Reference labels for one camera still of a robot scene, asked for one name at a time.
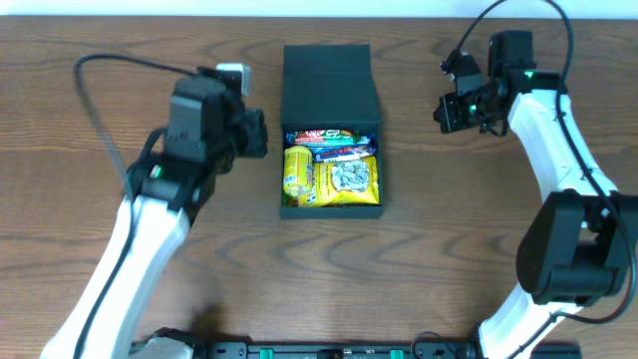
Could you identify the yellow Mentos gum bottle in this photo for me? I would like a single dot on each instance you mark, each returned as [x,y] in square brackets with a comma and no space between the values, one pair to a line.
[297,172]

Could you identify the purple Dairy Milk bar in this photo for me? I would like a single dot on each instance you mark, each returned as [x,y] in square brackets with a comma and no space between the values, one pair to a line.
[342,154]

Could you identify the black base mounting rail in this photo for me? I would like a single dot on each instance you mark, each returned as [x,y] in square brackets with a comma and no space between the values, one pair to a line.
[172,343]

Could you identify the yellow Hacks candy bag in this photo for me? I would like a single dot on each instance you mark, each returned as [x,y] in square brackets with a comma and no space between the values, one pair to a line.
[343,183]

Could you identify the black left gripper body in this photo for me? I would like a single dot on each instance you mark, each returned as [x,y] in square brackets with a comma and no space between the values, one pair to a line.
[254,132]

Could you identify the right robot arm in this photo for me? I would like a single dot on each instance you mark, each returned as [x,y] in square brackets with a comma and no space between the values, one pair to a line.
[581,245]

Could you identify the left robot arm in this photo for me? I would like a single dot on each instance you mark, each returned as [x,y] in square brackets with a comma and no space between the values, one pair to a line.
[208,128]

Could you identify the dark green gift box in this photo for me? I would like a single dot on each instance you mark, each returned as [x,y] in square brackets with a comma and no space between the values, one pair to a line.
[331,87]

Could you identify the red green chocolate bar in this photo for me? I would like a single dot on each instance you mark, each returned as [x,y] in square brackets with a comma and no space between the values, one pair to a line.
[324,135]

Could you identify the blue Oreo cookie pack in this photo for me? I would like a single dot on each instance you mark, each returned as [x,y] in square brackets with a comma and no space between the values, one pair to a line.
[366,140]

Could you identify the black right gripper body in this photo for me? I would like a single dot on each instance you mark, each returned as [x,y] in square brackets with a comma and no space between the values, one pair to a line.
[450,112]

